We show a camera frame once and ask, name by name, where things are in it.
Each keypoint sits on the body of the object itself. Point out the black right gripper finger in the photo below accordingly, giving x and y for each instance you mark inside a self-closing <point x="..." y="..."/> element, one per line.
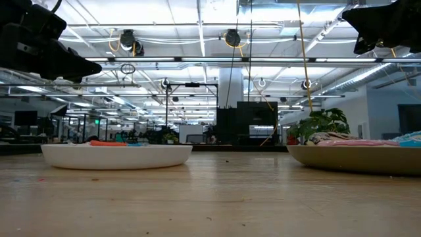
<point x="361" y="44"/>
<point x="375" y="23"/>

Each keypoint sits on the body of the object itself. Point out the white round plate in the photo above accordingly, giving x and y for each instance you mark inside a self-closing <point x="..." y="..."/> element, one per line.
<point x="115" y="158"/>

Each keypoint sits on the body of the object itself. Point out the small green plant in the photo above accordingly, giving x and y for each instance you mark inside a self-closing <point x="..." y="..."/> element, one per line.
<point x="170" y="138"/>

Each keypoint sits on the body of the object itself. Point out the large pink frosted donut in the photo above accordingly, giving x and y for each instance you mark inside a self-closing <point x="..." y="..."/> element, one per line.
<point x="358" y="143"/>

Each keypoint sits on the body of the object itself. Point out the black frame stand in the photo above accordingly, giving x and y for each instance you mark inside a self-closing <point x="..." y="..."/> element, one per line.
<point x="192" y="85"/>

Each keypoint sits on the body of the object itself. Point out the black monitor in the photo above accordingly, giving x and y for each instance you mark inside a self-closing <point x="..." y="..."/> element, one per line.
<point x="25" y="118"/>

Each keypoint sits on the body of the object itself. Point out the green leafy plant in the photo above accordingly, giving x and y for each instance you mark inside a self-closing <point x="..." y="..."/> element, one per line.
<point x="325" y="121"/>

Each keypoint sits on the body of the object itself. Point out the white building column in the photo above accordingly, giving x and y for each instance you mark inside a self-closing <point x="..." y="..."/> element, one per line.
<point x="230" y="87"/>

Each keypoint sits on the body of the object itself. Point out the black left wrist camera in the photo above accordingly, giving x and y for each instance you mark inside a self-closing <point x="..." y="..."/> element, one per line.
<point x="42" y="23"/>

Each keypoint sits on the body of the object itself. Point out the grey round plate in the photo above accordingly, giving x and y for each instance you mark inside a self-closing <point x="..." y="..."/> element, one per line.
<point x="355" y="159"/>

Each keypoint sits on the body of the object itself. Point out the large blue donut white zigzag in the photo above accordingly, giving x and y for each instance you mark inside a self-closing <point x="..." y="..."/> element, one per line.
<point x="411" y="140"/>

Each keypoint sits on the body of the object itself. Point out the small red frosted donut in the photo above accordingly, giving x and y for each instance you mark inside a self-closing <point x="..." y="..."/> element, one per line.
<point x="105" y="143"/>

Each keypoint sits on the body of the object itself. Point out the small chocolate sprinkle donut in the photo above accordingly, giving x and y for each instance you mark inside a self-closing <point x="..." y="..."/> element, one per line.
<point x="329" y="137"/>

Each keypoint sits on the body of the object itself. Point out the black equipment cabinet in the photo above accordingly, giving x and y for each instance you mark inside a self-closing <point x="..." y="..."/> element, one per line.
<point x="243" y="115"/>

